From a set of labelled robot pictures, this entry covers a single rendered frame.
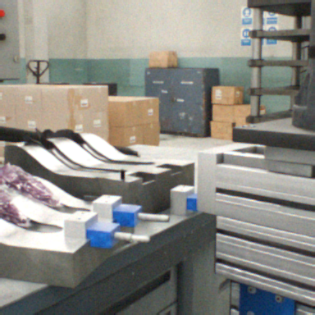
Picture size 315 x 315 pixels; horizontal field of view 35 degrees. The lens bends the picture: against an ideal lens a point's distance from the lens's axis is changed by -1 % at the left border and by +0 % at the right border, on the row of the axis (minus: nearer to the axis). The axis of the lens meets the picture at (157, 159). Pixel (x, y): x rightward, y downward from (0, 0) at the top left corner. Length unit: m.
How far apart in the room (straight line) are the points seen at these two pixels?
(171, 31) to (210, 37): 0.80
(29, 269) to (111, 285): 0.25
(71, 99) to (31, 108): 0.54
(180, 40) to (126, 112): 3.42
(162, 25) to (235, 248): 8.52
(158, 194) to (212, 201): 0.38
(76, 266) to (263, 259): 0.26
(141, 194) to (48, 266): 0.34
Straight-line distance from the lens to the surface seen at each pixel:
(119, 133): 5.76
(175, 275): 1.19
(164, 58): 8.45
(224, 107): 7.97
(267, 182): 0.67
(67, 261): 0.73
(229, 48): 8.37
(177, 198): 1.07
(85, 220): 0.78
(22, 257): 0.77
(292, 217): 0.66
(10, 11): 1.91
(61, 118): 5.01
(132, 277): 1.02
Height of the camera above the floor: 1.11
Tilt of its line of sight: 10 degrees down
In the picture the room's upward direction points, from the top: straight up
